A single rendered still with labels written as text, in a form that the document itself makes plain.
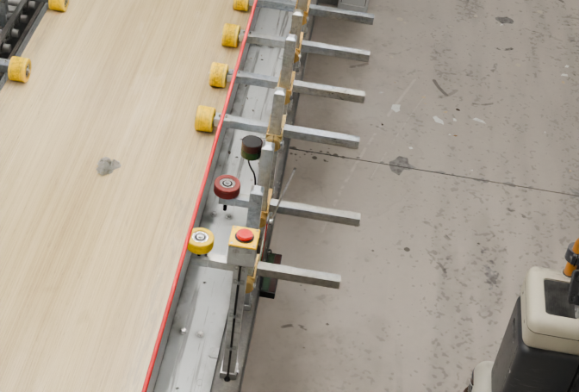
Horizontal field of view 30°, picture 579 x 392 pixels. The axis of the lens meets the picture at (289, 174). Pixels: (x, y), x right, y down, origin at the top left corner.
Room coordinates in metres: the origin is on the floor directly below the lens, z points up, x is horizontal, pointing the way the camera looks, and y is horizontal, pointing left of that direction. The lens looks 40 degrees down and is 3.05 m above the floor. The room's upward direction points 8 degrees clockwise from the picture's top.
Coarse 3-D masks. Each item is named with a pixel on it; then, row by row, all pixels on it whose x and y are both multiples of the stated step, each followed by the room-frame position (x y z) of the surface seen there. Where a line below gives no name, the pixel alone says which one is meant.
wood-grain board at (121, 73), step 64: (128, 0) 3.42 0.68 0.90; (192, 0) 3.48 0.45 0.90; (64, 64) 2.96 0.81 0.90; (128, 64) 3.02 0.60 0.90; (192, 64) 3.07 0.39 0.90; (0, 128) 2.58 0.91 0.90; (64, 128) 2.62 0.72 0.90; (128, 128) 2.67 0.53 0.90; (192, 128) 2.72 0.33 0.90; (0, 192) 2.29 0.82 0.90; (64, 192) 2.33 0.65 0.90; (128, 192) 2.37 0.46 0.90; (192, 192) 2.41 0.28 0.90; (0, 256) 2.04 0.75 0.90; (64, 256) 2.08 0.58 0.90; (128, 256) 2.11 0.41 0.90; (0, 320) 1.82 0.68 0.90; (64, 320) 1.85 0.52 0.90; (128, 320) 1.88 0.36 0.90; (0, 384) 1.62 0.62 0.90; (64, 384) 1.65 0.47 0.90; (128, 384) 1.67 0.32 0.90
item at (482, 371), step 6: (480, 366) 2.46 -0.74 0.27; (486, 366) 2.45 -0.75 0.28; (492, 366) 2.45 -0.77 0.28; (474, 372) 2.45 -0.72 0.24; (480, 372) 2.43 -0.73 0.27; (486, 372) 2.43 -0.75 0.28; (474, 378) 2.42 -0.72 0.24; (480, 378) 2.41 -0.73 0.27; (486, 378) 2.40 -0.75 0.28; (474, 384) 2.40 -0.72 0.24; (480, 384) 2.38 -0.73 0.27; (486, 384) 2.37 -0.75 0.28; (468, 390) 2.45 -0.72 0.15; (474, 390) 2.37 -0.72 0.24; (480, 390) 2.35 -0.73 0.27; (486, 390) 2.35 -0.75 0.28
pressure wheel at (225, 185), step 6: (216, 180) 2.48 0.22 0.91; (222, 180) 2.48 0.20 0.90; (228, 180) 2.49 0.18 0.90; (234, 180) 2.49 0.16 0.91; (216, 186) 2.45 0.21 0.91; (222, 186) 2.46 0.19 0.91; (228, 186) 2.46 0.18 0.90; (234, 186) 2.46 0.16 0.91; (216, 192) 2.44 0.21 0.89; (222, 192) 2.43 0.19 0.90; (228, 192) 2.43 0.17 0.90; (234, 192) 2.44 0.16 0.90; (222, 198) 2.43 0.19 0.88; (228, 198) 2.43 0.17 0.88
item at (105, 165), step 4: (100, 160) 2.49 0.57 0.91; (104, 160) 2.49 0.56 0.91; (108, 160) 2.49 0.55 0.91; (112, 160) 2.48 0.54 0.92; (116, 160) 2.51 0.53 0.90; (100, 164) 2.47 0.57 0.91; (104, 164) 2.46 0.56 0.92; (108, 164) 2.47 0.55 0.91; (112, 164) 2.47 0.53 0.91; (116, 164) 2.48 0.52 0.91; (120, 164) 2.49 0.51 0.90; (96, 168) 2.45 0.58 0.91; (100, 168) 2.45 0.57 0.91; (104, 168) 2.46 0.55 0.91; (108, 168) 2.46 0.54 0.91; (112, 168) 2.46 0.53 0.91; (116, 168) 2.47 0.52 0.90; (100, 172) 2.43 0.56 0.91; (104, 172) 2.44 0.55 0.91; (108, 172) 2.44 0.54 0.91; (112, 172) 2.45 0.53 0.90
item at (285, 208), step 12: (228, 204) 2.46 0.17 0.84; (240, 204) 2.46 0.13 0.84; (276, 204) 2.46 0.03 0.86; (288, 204) 2.47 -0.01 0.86; (300, 204) 2.48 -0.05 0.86; (300, 216) 2.45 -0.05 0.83; (312, 216) 2.45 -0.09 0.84; (324, 216) 2.45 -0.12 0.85; (336, 216) 2.45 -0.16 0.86; (348, 216) 2.45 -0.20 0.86
